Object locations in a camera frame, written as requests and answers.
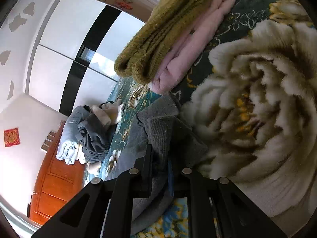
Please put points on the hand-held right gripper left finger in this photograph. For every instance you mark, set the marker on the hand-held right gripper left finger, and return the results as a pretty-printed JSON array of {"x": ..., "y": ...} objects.
[{"x": 146, "y": 168}]

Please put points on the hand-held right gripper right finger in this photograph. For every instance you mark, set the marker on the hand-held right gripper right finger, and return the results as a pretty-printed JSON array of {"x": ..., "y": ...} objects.
[{"x": 171, "y": 183}]

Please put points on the grey-blue sweatshirt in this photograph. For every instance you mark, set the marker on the grey-blue sweatshirt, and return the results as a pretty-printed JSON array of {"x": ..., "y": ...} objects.
[{"x": 163, "y": 129}]

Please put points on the dark grey garment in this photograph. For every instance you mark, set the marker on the dark grey garment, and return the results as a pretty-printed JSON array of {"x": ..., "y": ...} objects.
[{"x": 94, "y": 138}]

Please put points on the white fuzzy garment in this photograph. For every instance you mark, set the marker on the white fuzzy garment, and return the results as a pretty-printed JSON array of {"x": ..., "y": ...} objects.
[{"x": 106, "y": 114}]

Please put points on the folded light blue quilt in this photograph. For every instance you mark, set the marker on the folded light blue quilt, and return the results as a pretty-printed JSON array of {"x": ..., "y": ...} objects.
[{"x": 66, "y": 148}]

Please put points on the wooden bed headboard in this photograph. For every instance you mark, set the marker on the wooden bed headboard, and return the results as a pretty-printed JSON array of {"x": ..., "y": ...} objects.
[{"x": 57, "y": 186}]

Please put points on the olive green fuzzy garment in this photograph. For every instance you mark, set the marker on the olive green fuzzy garment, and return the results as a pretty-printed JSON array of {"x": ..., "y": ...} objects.
[{"x": 161, "y": 34}]

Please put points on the pink fuzzy garment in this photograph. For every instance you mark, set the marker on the pink fuzzy garment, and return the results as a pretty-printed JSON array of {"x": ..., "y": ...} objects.
[{"x": 193, "y": 42}]

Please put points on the white black-striped wardrobe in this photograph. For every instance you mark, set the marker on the white black-striped wardrobe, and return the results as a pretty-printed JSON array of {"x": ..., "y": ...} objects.
[{"x": 54, "y": 62}]

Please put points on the red door ornament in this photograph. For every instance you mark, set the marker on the red door ornament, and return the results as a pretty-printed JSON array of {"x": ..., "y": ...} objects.
[{"x": 123, "y": 5}]

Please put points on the small picture frame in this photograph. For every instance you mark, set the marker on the small picture frame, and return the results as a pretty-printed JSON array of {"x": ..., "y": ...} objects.
[
  {"x": 53, "y": 132},
  {"x": 50, "y": 137},
  {"x": 45, "y": 147},
  {"x": 48, "y": 142}
]

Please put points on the red wall decoration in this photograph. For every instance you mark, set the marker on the red wall decoration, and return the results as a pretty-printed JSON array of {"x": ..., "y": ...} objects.
[{"x": 11, "y": 137}]

